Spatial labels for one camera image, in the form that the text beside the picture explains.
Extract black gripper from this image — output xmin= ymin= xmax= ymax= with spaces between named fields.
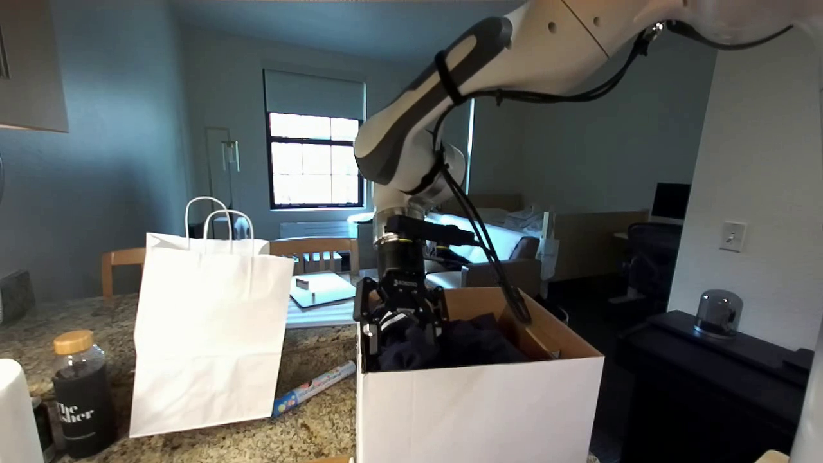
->
xmin=378 ymin=241 xmax=424 ymax=309

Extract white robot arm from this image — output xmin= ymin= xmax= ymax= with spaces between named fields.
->
xmin=354 ymin=0 xmax=823 ymax=463

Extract white cardboard box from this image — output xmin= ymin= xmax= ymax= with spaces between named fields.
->
xmin=354 ymin=286 xmax=605 ymax=463

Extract dark striped clothing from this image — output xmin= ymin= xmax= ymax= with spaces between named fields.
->
xmin=376 ymin=313 xmax=524 ymax=370

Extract blue white papers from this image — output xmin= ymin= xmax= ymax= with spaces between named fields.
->
xmin=289 ymin=273 xmax=354 ymax=327

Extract wooden chair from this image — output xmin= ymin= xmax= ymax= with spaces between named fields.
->
xmin=100 ymin=233 xmax=363 ymax=297

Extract white paper bag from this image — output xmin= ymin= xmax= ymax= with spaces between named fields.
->
xmin=128 ymin=230 xmax=294 ymax=437

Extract white roller blind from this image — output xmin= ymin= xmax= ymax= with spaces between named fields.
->
xmin=264 ymin=68 xmax=366 ymax=117

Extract black side cabinet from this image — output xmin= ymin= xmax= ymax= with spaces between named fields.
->
xmin=606 ymin=310 xmax=812 ymax=463

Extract glass dome object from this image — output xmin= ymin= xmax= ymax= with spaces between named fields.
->
xmin=694 ymin=288 xmax=744 ymax=336

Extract dark glass jar wooden lid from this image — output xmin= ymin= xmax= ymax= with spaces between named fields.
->
xmin=51 ymin=328 xmax=117 ymax=458

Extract window with black frame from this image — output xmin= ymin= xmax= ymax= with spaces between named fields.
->
xmin=267 ymin=109 xmax=363 ymax=208

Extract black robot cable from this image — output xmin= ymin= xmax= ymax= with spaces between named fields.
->
xmin=426 ymin=21 xmax=799 ymax=323

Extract wall light switch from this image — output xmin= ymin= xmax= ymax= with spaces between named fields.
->
xmin=720 ymin=221 xmax=747 ymax=252

